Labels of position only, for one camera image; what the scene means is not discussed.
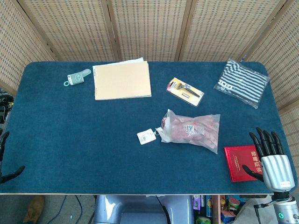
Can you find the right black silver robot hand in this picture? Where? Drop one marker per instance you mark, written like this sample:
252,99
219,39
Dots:
276,170

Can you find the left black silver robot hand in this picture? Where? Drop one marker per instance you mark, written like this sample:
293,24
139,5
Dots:
4,136

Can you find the clear plastic zip bag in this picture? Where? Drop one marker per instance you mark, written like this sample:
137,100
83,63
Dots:
211,121

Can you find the pink floral scarf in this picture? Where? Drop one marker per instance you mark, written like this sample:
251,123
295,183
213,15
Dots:
180,130

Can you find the striped garment in clear bag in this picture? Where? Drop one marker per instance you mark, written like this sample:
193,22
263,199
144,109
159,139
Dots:
243,81

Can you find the red certificate book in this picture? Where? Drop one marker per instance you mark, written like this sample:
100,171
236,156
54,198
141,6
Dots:
238,163

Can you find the red green snack can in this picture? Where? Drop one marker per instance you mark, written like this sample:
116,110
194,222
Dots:
234,203

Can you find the blue carton box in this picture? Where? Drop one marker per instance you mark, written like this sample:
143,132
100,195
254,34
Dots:
227,215

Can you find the wooden table leg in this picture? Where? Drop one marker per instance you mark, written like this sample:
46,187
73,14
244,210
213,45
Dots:
216,208

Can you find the brown shoe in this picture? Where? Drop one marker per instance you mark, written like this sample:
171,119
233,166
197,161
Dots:
33,210

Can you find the purple snack packet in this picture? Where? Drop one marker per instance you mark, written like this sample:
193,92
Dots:
196,202

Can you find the green tissue pack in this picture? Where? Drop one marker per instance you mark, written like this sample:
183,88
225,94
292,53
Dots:
203,220

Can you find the razor in yellow blister pack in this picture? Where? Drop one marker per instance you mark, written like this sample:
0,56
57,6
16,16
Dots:
184,91

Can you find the tan spiral notebook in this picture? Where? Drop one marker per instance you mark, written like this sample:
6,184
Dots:
121,80

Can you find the white paper hang tag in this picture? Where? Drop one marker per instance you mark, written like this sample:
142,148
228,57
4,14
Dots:
146,137

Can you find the grey robot torso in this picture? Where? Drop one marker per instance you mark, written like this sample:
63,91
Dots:
140,210

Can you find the white paper sheets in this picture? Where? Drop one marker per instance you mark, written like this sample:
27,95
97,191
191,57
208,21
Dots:
133,61

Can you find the woven bamboo folding screen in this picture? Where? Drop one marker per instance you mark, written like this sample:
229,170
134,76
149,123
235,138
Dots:
149,28

